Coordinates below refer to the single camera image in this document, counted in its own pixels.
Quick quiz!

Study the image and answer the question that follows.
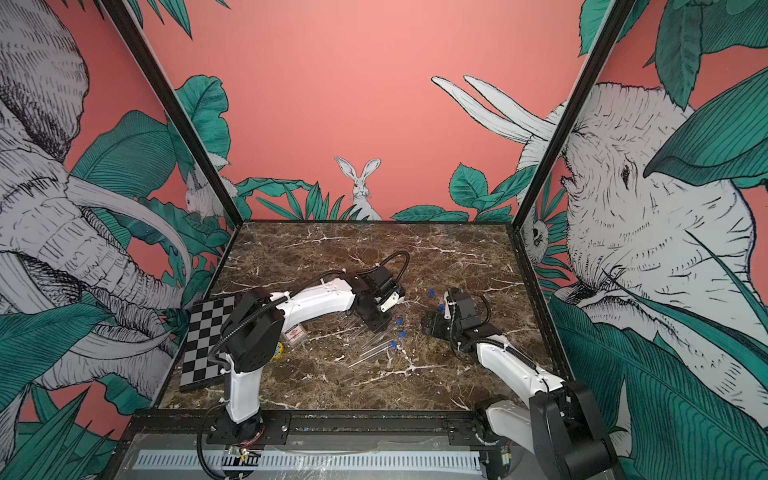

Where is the clear test tube blue stopper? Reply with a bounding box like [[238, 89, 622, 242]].
[[361, 318, 406, 354], [347, 340, 397, 368]]

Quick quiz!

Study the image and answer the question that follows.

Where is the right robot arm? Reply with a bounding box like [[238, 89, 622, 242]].
[[421, 287, 625, 479]]

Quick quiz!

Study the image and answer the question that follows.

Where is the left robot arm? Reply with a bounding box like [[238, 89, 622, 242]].
[[207, 265, 405, 425]]

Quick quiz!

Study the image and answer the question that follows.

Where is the yellow blue small toy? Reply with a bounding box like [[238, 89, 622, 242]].
[[271, 342, 284, 361]]

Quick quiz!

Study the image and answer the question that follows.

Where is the checkerboard calibration board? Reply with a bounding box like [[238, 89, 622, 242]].
[[179, 295, 236, 391]]

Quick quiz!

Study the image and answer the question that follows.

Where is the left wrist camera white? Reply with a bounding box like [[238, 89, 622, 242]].
[[378, 290, 404, 313]]

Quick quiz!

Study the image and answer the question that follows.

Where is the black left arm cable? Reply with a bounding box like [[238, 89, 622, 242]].
[[353, 249, 412, 283]]

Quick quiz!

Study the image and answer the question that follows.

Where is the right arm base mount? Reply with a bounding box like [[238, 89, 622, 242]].
[[443, 412, 518, 448]]

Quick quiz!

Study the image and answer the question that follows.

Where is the white slotted cable duct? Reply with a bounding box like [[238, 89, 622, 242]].
[[131, 449, 484, 474]]

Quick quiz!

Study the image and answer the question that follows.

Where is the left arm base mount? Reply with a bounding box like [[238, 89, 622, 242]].
[[205, 410, 291, 447]]

